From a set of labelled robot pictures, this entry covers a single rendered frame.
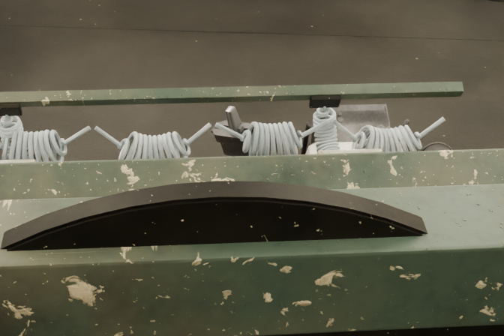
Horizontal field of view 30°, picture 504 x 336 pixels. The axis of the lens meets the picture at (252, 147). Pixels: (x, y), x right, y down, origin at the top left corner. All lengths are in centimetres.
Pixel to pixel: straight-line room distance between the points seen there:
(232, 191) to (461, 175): 68
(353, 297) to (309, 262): 6
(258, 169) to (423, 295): 56
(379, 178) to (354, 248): 58
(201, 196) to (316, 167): 60
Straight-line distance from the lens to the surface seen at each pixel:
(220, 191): 83
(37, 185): 141
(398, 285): 89
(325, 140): 160
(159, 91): 155
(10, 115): 158
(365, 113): 259
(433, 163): 145
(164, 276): 85
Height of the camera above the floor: 274
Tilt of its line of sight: 33 degrees down
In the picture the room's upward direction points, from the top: 2 degrees clockwise
